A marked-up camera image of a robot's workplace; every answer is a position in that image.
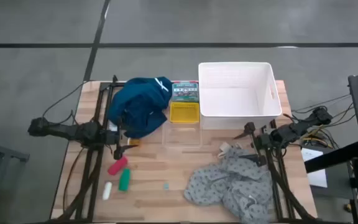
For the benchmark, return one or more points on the red capsule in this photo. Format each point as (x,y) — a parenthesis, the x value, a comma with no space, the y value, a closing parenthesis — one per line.
(117,165)

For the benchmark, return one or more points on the large white plastic basket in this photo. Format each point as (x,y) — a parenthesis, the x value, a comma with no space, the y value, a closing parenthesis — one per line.
(238,102)

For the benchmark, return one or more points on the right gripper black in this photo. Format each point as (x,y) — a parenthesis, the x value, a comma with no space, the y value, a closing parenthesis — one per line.
(269,138)

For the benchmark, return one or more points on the teal pill vial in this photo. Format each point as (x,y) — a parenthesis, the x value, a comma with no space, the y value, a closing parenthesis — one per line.
(166,186)

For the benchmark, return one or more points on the grey patterned hospital gown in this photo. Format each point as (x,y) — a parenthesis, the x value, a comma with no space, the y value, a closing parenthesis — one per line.
(228,186)

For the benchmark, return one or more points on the clear plastic container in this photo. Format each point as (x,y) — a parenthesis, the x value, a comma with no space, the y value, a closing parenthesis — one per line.
(182,137)

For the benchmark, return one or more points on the dark blue scrub garment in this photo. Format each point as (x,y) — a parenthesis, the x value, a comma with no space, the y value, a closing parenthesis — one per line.
(138,105)

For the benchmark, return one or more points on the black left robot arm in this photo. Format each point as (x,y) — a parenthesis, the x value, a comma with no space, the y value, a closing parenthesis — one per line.
(73,132)

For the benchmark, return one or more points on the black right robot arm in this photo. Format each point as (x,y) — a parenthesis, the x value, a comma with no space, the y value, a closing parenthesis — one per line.
(303,126)

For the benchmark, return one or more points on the green capsule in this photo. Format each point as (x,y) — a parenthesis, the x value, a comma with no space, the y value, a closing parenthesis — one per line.
(124,180)

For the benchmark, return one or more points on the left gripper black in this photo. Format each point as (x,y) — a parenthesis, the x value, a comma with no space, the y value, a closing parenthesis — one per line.
(112,137)

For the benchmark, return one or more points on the white capsule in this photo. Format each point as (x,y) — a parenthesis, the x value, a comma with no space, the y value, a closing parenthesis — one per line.
(107,190)

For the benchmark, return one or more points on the black support beam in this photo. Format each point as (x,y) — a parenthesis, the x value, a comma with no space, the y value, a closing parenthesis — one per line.
(331,158)

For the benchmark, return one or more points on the white paper sheet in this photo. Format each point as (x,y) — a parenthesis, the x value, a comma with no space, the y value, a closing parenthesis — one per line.
(319,180)

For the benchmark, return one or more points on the orange pill bottle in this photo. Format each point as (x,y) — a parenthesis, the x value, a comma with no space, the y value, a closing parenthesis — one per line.
(134,142)

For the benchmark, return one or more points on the grey metal cart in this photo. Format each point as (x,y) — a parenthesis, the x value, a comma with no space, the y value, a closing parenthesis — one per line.
(5,154)

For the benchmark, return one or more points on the small yellow plastic basket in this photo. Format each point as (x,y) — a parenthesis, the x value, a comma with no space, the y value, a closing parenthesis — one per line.
(184,112)

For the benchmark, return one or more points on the green first aid kit box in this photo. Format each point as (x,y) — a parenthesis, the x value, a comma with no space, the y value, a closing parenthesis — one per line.
(185,91)

